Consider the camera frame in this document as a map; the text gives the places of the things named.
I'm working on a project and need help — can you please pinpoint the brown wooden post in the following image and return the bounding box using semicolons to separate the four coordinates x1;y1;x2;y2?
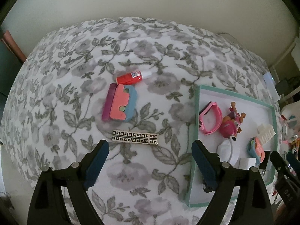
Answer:
3;30;28;63

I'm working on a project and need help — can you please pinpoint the red small bottle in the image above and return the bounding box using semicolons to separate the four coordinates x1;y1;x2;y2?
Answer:
116;70;153;84

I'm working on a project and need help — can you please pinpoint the pink smart band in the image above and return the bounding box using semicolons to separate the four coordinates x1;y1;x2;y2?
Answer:
199;101;223;137

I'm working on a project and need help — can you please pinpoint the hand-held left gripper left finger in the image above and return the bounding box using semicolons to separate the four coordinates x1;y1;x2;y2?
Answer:
26;139;110;225

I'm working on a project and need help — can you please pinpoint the white round charger with cable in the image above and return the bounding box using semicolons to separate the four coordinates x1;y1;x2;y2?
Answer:
217;135;241;164

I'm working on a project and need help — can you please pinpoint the purple rectangular block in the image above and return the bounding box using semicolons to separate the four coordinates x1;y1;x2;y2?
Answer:
101;83;118;122

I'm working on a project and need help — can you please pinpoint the grey floral blanket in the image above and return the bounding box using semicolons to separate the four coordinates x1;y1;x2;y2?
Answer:
0;17;283;225

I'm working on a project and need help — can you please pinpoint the teal cardboard box lid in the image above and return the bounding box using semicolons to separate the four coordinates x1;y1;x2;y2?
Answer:
184;84;278;208

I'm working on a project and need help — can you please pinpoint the white router box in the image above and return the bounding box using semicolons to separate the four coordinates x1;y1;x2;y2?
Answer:
263;72;281;103

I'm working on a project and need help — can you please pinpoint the pink cartoon toy figure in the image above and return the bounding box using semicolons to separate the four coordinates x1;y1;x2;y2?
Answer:
221;102;247;138

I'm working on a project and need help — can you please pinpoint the dark blue cabinet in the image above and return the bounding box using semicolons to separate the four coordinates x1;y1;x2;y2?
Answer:
0;28;24;99

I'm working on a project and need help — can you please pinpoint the white hair claw clip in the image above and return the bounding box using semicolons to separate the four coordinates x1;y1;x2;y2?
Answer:
256;124;276;145

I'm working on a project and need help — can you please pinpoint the black charger plug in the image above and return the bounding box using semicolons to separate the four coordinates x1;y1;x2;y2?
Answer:
259;150;274;176

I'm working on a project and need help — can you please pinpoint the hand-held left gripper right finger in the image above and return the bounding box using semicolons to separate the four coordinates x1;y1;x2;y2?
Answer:
191;140;275;225

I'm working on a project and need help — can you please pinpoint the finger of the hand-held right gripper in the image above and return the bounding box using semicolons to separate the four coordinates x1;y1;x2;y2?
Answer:
270;150;294;177
287;152;300;170

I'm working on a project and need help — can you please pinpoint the pink and blue toe separator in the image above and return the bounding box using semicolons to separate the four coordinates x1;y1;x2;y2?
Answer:
108;84;139;122
246;137;266;164

